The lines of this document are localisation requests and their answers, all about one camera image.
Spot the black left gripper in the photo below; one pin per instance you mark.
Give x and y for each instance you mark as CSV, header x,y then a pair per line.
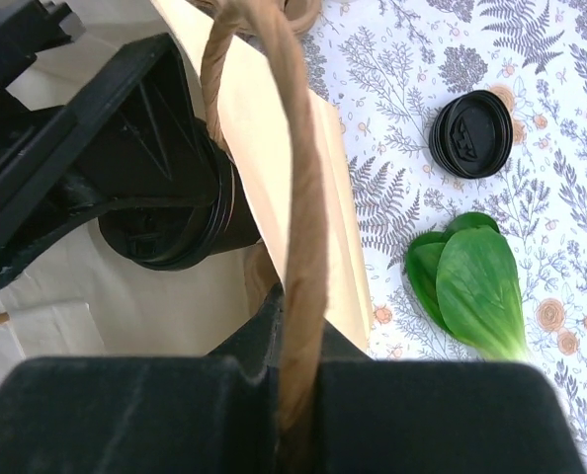
x,y
124,141

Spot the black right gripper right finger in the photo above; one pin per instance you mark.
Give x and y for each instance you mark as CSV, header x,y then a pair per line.
x,y
392,416

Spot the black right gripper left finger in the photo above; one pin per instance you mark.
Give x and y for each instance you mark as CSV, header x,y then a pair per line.
x,y
137,414

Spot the brown paper bag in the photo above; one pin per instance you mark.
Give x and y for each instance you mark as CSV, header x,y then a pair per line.
x,y
246,79

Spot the black sleeved paper cup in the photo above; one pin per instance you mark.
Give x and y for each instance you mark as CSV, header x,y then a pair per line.
x,y
231,225

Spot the black coffee lid stack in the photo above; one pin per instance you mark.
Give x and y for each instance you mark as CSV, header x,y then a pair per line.
x,y
472,136

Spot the green white bok choy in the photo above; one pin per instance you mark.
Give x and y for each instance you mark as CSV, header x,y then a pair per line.
x,y
466,279

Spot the brown cardboard cup carrier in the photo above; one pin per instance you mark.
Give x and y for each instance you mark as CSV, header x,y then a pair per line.
x,y
301,14

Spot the floral patterned table mat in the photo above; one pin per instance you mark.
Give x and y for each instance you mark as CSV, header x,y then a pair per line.
x,y
389,67

